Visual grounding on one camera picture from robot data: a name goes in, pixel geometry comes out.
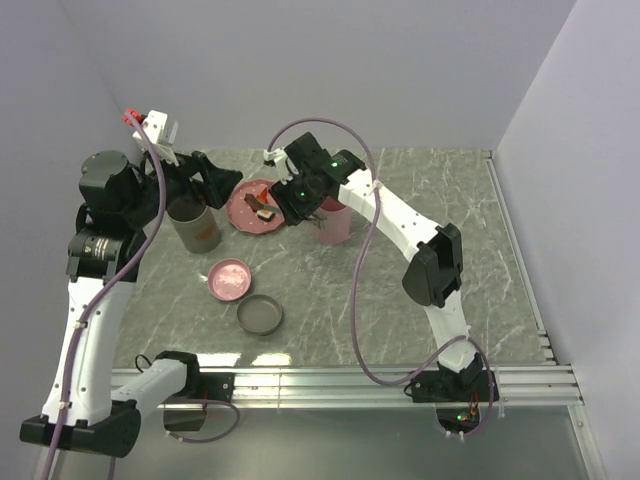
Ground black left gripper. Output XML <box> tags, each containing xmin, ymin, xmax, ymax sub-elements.
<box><xmin>124</xmin><ymin>141</ymin><xmax>242</xmax><ymax>227</ymax></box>

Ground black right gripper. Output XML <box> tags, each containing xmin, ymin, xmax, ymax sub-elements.
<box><xmin>267</xmin><ymin>171</ymin><xmax>325</xmax><ymax>228</ymax></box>

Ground sushi roll piece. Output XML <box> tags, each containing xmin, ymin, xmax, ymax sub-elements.
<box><xmin>256</xmin><ymin>209</ymin><xmax>275</xmax><ymax>222</ymax></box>

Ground red sausage piece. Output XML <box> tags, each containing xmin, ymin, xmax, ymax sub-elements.
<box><xmin>244</xmin><ymin>188</ymin><xmax>268</xmax><ymax>212</ymax></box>

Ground pink round lid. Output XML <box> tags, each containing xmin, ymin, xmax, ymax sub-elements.
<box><xmin>206</xmin><ymin>258</ymin><xmax>252</xmax><ymax>302</ymax></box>

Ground silver metal tongs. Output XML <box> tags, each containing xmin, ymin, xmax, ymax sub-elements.
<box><xmin>261</xmin><ymin>203</ymin><xmax>326</xmax><ymax>229</ymax></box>

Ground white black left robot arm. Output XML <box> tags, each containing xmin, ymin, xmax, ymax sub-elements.
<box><xmin>19</xmin><ymin>150</ymin><xmax>243</xmax><ymax>458</ymax></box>

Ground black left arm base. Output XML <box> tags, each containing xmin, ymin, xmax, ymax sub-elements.
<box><xmin>163</xmin><ymin>372</ymin><xmax>235</xmax><ymax>433</ymax></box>

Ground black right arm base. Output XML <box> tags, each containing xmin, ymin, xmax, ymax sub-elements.
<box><xmin>403</xmin><ymin>370</ymin><xmax>500</xmax><ymax>437</ymax></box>

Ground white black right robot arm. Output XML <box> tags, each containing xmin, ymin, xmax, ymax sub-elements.
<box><xmin>263</xmin><ymin>133</ymin><xmax>482</xmax><ymax>400</ymax></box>

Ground pink dotted plate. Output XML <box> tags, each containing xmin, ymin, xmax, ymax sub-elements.
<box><xmin>226</xmin><ymin>179</ymin><xmax>284</xmax><ymax>235</ymax></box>

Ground pink cylindrical container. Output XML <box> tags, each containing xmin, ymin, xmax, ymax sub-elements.
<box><xmin>313</xmin><ymin>197</ymin><xmax>352</xmax><ymax>246</ymax></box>

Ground grey cylindrical container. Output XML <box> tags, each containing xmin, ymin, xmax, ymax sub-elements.
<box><xmin>167</xmin><ymin>199</ymin><xmax>221</xmax><ymax>254</ymax></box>

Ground grey round lid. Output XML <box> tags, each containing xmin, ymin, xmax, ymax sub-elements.
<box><xmin>236</xmin><ymin>294</ymin><xmax>284</xmax><ymax>336</ymax></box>

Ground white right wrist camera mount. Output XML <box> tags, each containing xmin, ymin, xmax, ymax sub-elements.
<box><xmin>263</xmin><ymin>148</ymin><xmax>299</xmax><ymax>184</ymax></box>

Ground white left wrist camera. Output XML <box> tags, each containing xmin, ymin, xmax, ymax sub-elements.
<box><xmin>122</xmin><ymin>109</ymin><xmax>179</xmax><ymax>166</ymax></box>

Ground aluminium rail frame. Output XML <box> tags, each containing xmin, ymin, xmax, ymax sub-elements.
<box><xmin>84</xmin><ymin>149</ymin><xmax>586</xmax><ymax>480</ymax></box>

